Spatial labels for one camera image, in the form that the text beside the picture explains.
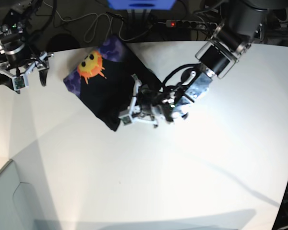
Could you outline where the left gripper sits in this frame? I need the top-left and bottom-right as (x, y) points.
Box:
(129, 74), (180, 128)

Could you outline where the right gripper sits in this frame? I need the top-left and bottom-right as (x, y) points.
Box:
(0, 40), (53, 90)

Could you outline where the black T-shirt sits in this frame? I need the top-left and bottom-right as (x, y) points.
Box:
(63, 35), (161, 131)

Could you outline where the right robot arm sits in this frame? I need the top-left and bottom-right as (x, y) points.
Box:
(0, 0), (58, 94)

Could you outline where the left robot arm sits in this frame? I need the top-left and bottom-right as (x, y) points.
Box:
(120, 0), (269, 127)

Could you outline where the white power strip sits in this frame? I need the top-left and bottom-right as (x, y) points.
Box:
(165, 20), (218, 30)

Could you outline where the blue box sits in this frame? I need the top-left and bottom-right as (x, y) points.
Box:
(108, 0), (176, 10)

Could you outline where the grey side panel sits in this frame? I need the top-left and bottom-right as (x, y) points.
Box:
(0, 160), (63, 230)

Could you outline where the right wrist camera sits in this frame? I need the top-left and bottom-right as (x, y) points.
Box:
(12, 75), (29, 91)

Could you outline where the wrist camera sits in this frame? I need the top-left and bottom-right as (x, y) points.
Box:
(119, 110), (134, 125)
(12, 75), (29, 91)

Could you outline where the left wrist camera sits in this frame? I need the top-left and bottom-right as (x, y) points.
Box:
(119, 110), (134, 125)

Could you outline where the grey looped cable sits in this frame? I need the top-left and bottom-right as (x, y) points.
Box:
(42, 0), (150, 44)

